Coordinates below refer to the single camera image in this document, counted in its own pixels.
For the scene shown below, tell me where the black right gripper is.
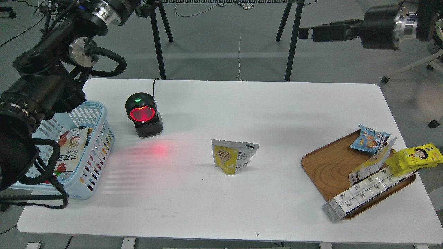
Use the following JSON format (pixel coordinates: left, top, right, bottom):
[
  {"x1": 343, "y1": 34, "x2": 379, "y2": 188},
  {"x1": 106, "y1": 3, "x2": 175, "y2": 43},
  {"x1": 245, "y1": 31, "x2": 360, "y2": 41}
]
[{"x1": 298, "y1": 5, "x2": 419, "y2": 50}]

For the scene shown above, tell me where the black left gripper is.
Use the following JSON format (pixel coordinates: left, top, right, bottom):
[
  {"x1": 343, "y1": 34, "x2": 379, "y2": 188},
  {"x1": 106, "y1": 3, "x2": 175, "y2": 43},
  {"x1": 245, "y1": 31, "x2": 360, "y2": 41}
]
[{"x1": 91, "y1": 0, "x2": 160, "y2": 27}]

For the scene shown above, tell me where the yellow white snack pouch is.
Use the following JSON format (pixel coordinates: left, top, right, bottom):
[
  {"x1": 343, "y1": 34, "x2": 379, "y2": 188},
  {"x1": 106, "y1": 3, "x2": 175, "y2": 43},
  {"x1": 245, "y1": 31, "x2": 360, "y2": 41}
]
[{"x1": 211, "y1": 139, "x2": 259, "y2": 175}]

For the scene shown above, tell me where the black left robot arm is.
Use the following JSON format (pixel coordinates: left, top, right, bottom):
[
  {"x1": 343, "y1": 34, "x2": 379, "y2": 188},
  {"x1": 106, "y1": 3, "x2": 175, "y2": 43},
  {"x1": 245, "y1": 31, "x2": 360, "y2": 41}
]
[{"x1": 0, "y1": 0, "x2": 159, "y2": 209}]

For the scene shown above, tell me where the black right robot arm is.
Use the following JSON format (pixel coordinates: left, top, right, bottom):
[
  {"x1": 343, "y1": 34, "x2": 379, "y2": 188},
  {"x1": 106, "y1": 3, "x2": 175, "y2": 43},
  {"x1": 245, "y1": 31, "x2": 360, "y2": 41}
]
[{"x1": 298, "y1": 0, "x2": 442, "y2": 50}]

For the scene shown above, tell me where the blue snack packet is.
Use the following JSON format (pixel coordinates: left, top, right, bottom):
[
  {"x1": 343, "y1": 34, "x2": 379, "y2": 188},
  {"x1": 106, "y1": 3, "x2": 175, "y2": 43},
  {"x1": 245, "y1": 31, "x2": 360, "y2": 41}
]
[{"x1": 349, "y1": 124, "x2": 391, "y2": 155}]

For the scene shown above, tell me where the light blue plastic basket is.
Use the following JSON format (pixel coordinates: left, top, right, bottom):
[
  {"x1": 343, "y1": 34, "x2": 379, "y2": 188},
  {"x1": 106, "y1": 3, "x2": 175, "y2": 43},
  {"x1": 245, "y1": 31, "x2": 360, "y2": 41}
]
[{"x1": 32, "y1": 101, "x2": 115, "y2": 200}]

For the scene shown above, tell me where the yellow cartoon snack bag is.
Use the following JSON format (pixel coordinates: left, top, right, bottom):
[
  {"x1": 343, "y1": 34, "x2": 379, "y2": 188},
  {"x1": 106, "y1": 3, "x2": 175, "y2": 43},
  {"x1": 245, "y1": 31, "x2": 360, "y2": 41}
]
[{"x1": 386, "y1": 143, "x2": 443, "y2": 176}]

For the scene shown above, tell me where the white snack bag in basket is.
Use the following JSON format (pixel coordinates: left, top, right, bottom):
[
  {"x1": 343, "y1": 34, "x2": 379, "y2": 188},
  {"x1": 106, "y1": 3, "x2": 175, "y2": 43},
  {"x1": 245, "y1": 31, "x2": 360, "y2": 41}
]
[{"x1": 54, "y1": 128, "x2": 88, "y2": 172}]

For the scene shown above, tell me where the red packet in basket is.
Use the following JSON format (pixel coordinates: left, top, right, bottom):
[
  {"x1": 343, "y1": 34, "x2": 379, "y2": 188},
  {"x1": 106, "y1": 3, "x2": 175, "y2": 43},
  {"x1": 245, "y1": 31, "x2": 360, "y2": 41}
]
[{"x1": 53, "y1": 171, "x2": 73, "y2": 183}]

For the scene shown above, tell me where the black barcode scanner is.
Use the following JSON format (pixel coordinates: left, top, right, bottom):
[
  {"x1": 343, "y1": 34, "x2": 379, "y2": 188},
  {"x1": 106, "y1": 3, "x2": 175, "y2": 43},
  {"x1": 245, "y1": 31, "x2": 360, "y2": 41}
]
[{"x1": 125, "y1": 92, "x2": 164, "y2": 138}]

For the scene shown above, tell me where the white yellow standing pouch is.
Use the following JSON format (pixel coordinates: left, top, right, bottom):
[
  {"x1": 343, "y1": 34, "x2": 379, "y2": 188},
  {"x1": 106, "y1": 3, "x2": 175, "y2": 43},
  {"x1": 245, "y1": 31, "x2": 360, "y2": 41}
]
[{"x1": 348, "y1": 137, "x2": 397, "y2": 186}]

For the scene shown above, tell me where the brown wooden tray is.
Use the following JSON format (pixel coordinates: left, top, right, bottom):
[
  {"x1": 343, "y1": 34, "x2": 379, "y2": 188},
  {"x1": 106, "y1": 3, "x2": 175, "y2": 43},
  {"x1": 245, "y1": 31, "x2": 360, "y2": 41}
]
[{"x1": 301, "y1": 131, "x2": 416, "y2": 214}]

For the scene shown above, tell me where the clear pack of white boxes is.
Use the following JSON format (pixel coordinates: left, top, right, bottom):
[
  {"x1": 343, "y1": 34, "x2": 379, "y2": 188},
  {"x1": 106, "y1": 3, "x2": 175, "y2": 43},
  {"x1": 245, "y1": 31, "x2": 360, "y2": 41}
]
[{"x1": 322, "y1": 166, "x2": 415, "y2": 222}]

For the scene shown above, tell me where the black metal table frame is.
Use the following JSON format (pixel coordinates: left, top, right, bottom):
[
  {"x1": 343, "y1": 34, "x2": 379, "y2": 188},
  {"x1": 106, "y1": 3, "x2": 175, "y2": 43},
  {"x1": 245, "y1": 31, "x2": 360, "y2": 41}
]
[{"x1": 143, "y1": 0, "x2": 318, "y2": 81}]

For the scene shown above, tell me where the white hanging cord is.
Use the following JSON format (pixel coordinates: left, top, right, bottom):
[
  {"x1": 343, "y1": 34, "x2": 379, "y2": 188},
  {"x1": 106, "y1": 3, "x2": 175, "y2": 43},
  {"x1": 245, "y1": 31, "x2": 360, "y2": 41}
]
[{"x1": 237, "y1": 26, "x2": 245, "y2": 81}]

